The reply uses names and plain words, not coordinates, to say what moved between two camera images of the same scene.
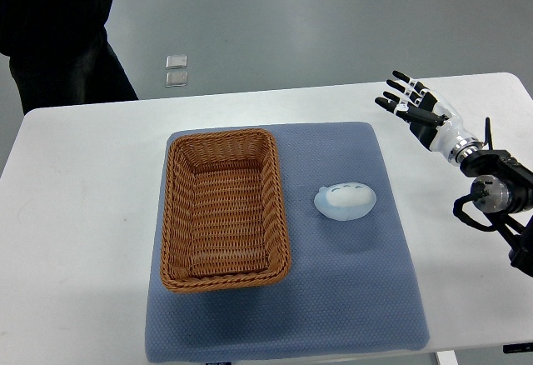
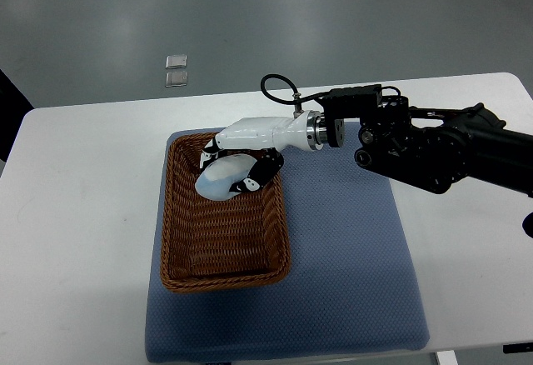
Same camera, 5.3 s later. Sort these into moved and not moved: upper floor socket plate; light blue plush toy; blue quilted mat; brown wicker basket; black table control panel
Moved: light blue plush toy
Not moved: blue quilted mat; black table control panel; brown wicker basket; upper floor socket plate
